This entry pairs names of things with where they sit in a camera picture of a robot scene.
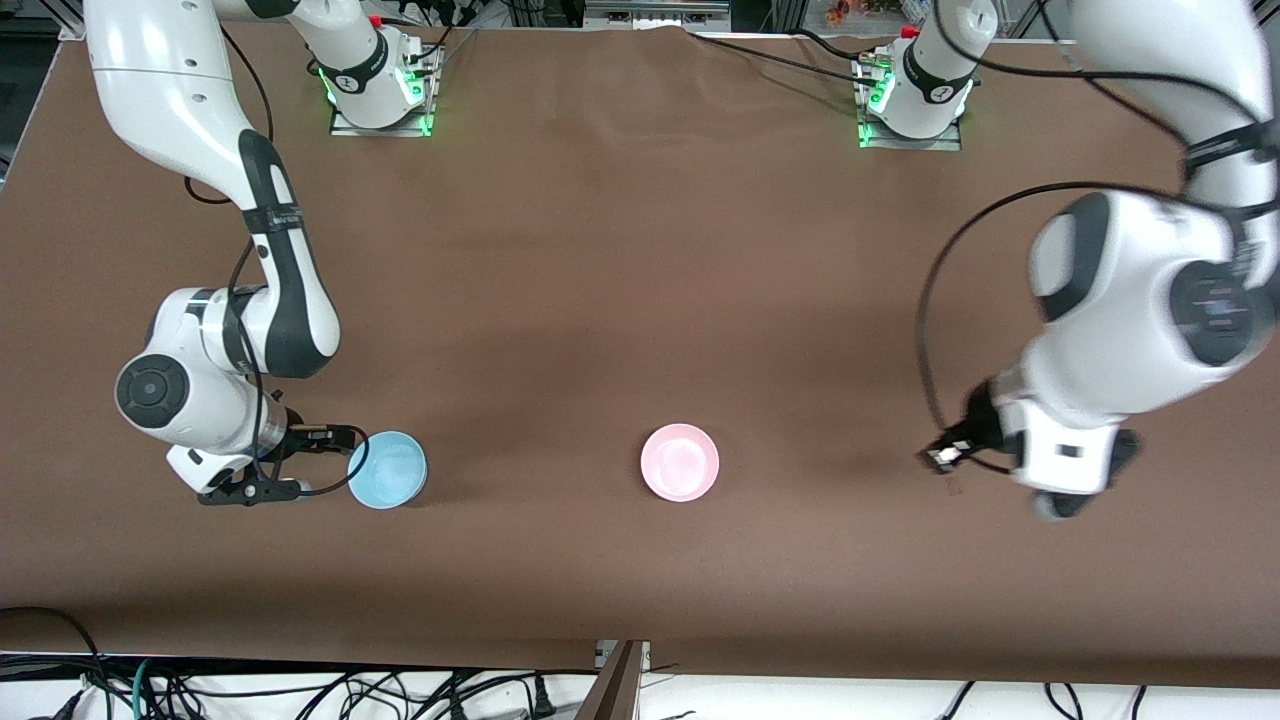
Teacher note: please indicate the silver aluminium frame bar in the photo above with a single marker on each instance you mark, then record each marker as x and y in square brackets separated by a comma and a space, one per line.
[650, 12]

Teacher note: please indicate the grey metal frame post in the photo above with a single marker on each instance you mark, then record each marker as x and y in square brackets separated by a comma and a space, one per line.
[615, 690]

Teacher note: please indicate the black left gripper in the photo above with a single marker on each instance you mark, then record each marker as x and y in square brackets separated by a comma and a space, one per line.
[978, 423]

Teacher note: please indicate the silver metal corner bracket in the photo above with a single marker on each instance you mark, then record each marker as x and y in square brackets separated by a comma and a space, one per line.
[78, 27]

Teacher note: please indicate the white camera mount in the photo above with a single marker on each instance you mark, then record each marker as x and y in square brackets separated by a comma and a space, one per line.
[1065, 450]
[200, 465]

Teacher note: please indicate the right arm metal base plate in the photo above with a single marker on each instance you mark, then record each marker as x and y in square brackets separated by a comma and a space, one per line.
[345, 130]

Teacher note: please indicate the blue bowl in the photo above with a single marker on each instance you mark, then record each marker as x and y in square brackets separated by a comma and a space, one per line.
[390, 472]

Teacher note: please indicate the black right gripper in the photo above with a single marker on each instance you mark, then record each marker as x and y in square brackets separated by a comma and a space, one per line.
[296, 440]

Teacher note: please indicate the small orange object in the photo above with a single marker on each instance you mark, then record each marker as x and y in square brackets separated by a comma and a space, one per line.
[845, 10]

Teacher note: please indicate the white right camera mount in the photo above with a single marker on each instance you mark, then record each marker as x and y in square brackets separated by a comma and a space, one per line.
[200, 465]

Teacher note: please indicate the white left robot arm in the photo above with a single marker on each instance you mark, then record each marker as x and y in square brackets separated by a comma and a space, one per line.
[1120, 290]

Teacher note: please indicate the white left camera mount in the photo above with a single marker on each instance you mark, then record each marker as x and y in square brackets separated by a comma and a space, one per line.
[1065, 450]

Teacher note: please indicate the pink bowl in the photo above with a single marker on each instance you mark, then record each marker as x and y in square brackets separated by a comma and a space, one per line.
[680, 463]

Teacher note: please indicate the brown table cover sheet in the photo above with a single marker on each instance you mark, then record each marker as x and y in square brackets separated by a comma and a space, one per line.
[640, 250]

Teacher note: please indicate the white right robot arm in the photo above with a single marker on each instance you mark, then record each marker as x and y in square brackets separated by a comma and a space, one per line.
[170, 80]

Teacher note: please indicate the black power plug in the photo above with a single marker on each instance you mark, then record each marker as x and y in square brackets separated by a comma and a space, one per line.
[543, 700]

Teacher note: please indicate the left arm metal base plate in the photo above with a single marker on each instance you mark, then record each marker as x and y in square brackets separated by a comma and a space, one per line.
[945, 143]

